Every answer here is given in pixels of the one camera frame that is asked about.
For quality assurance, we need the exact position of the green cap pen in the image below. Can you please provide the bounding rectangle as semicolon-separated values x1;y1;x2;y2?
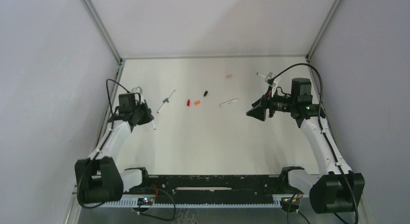
157;90;176;114

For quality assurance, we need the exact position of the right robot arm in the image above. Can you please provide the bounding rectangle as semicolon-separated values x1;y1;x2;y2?
246;78;365;214

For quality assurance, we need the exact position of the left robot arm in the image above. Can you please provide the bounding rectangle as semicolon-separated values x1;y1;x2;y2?
74;92;154;209

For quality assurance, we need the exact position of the white orange tip pen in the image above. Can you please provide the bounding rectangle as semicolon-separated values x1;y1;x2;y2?
220;98;239;107

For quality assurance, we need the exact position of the left controller board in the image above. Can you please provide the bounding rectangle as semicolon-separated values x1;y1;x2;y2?
137;197;155;207

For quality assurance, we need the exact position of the controller board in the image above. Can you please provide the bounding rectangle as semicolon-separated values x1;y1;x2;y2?
137;197;155;207
280;197;301;213

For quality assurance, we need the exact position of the right controller board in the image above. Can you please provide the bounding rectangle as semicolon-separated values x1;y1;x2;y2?
280;197;301;213

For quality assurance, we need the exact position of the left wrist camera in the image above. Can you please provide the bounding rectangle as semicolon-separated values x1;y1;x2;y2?
131;86;143;95

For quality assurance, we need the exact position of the left camera cable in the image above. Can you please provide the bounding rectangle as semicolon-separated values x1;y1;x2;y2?
106;78;132;118

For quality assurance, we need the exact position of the camera cable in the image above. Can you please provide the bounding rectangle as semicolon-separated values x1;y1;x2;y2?
106;78;132;118
268;62;359;224

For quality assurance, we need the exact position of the right camera cable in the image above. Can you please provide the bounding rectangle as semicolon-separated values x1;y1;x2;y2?
268;62;359;224

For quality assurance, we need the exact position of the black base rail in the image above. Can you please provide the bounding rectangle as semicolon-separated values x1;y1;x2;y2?
125;175;300;202

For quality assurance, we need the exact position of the white cable duct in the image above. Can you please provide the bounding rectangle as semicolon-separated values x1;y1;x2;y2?
100;196;281;209

